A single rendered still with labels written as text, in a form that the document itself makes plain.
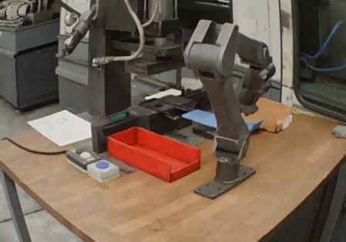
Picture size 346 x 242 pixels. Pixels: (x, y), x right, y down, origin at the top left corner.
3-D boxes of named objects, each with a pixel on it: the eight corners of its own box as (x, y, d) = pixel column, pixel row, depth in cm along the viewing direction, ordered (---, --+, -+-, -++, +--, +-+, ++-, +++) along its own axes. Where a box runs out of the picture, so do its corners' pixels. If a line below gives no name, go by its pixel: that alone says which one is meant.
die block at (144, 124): (148, 141, 147) (148, 118, 144) (127, 133, 153) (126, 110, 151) (192, 124, 160) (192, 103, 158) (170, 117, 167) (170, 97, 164)
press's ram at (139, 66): (149, 86, 140) (150, -6, 130) (97, 73, 157) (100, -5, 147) (190, 75, 152) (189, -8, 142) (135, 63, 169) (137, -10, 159)
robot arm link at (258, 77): (247, 76, 129) (257, 58, 125) (262, 89, 128) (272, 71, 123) (236, 82, 124) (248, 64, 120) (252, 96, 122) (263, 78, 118)
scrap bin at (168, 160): (170, 183, 120) (169, 163, 118) (108, 155, 136) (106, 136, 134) (200, 168, 128) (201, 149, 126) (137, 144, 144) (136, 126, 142)
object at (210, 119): (222, 130, 131) (222, 120, 130) (181, 116, 141) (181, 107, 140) (236, 124, 136) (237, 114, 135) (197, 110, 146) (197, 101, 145)
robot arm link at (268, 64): (255, 73, 134) (252, 36, 129) (279, 80, 129) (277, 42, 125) (239, 85, 125) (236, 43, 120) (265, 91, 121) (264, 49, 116)
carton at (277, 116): (275, 136, 151) (277, 114, 149) (221, 119, 168) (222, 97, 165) (291, 126, 160) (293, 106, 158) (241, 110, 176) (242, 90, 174)
